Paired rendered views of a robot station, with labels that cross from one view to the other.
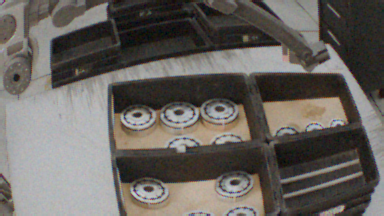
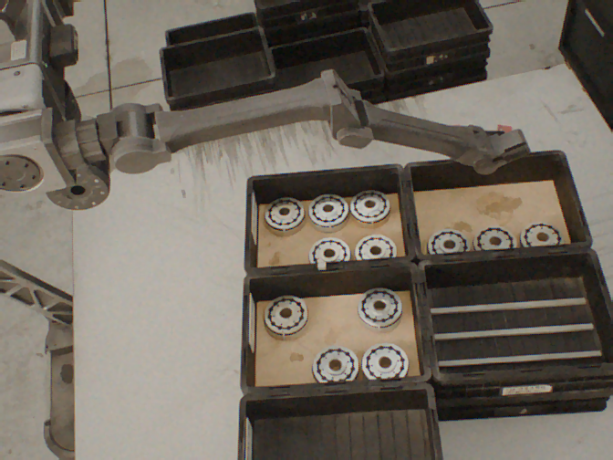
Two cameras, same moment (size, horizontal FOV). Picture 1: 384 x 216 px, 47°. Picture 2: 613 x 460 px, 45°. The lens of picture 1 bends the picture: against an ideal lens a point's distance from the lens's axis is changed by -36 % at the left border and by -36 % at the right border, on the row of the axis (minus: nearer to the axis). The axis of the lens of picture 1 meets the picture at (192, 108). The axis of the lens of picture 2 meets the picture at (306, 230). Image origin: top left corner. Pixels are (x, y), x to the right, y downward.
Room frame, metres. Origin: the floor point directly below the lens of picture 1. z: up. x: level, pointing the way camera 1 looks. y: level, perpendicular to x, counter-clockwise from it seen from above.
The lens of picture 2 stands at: (0.22, -0.17, 2.34)
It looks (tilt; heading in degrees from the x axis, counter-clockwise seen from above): 53 degrees down; 13
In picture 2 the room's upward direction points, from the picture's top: 10 degrees counter-clockwise
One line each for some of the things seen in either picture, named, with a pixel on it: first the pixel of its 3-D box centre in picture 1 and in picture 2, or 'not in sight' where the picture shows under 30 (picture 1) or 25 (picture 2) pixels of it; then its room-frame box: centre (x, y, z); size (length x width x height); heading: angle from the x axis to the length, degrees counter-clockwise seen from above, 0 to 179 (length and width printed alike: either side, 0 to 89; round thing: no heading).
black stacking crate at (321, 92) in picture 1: (311, 116); (491, 218); (1.36, -0.37, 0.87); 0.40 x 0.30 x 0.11; 97
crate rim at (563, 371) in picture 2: (331, 166); (517, 313); (1.06, -0.41, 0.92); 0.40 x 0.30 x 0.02; 97
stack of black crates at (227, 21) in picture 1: (241, 46); (426, 62); (2.51, -0.23, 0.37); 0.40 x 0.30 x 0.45; 107
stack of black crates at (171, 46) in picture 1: (157, 67); (328, 94); (2.40, 0.15, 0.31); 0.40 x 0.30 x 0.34; 107
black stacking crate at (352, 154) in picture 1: (327, 178); (514, 325); (1.06, -0.41, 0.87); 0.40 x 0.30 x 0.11; 97
